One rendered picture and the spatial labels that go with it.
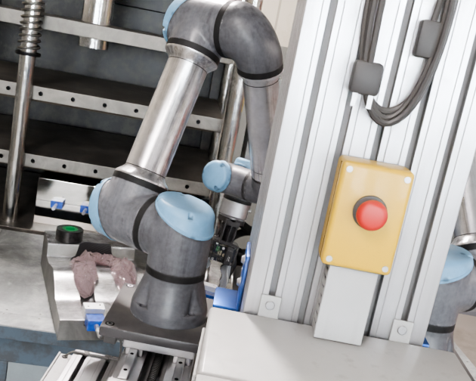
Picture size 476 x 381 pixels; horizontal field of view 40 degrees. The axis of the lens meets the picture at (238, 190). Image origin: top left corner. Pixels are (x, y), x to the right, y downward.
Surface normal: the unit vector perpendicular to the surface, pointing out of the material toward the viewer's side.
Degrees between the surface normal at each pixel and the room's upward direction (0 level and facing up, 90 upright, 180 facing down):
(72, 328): 90
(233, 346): 0
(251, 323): 0
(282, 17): 90
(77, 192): 90
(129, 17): 90
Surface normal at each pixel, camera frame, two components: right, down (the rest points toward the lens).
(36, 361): 0.07, 0.24
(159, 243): -0.56, 0.11
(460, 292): 0.48, 0.25
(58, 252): 0.38, 0.07
